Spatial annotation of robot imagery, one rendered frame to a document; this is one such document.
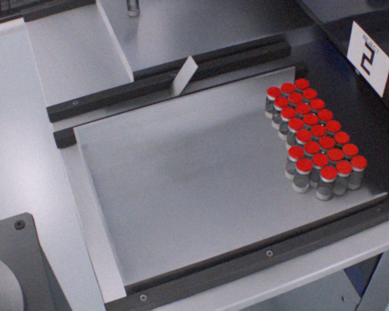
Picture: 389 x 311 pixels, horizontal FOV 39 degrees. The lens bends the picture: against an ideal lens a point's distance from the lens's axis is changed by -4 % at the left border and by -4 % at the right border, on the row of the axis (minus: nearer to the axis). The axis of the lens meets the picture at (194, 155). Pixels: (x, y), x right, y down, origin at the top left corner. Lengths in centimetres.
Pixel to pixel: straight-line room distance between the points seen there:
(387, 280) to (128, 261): 40
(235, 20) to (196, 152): 31
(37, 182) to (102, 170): 120
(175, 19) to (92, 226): 44
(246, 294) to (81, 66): 48
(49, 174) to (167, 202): 127
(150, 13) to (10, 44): 161
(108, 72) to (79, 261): 93
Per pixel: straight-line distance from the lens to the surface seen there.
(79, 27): 104
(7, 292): 72
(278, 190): 74
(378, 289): 92
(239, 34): 98
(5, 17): 124
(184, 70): 85
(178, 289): 65
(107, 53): 96
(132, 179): 76
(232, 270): 66
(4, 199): 196
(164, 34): 99
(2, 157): 209
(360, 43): 74
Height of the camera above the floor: 147
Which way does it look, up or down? 49 degrees down
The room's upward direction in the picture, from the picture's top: 3 degrees counter-clockwise
